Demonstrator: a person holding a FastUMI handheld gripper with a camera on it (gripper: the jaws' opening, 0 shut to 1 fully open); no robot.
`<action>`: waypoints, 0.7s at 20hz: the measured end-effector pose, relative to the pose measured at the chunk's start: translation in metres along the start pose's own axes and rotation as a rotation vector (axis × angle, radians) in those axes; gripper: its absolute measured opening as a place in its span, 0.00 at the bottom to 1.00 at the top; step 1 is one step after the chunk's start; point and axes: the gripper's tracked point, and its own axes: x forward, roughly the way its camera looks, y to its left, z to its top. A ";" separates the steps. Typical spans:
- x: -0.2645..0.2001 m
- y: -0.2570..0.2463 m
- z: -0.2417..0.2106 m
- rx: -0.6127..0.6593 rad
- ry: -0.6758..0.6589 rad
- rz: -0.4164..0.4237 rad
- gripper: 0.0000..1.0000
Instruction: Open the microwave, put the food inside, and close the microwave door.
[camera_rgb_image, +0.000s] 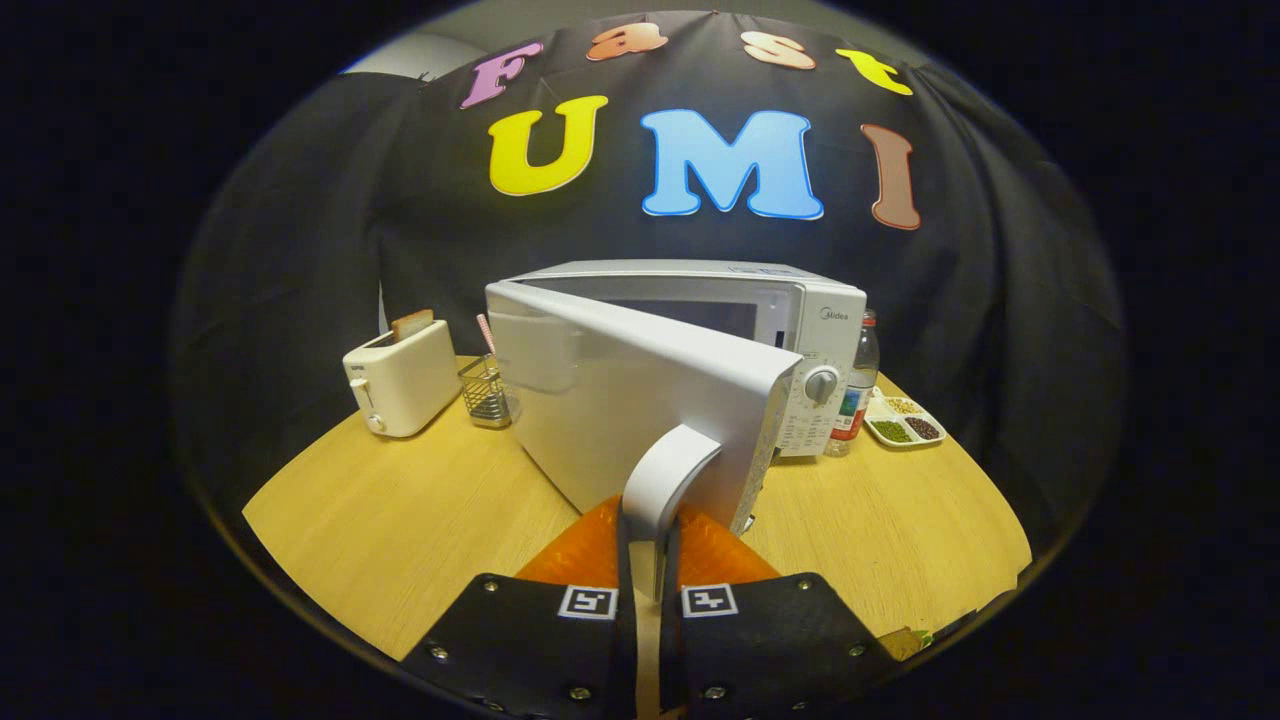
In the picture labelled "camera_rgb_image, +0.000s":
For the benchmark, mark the black backdrop cloth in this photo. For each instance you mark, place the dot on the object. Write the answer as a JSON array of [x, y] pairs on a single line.
[[300, 250]]

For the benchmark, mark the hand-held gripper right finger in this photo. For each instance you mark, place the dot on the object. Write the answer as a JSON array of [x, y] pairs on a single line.
[[760, 640]]

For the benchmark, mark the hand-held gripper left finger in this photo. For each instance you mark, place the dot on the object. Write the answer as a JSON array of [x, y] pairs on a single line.
[[540, 640]]

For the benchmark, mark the white toaster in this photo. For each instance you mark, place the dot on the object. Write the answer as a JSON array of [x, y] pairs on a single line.
[[405, 385]]

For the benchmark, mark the white microwave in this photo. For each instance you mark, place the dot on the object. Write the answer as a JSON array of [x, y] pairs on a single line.
[[640, 400]]

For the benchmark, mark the toast slice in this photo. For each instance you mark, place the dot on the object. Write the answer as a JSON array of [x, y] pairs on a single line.
[[412, 323]]

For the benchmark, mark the clear red label water bottle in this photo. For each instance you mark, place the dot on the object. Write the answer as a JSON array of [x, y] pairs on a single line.
[[862, 375]]

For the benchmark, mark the white divided bean tray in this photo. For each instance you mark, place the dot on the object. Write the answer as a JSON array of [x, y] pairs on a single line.
[[905, 425]]

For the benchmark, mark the pink striped straw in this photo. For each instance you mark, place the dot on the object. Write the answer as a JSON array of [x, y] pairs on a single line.
[[486, 335]]

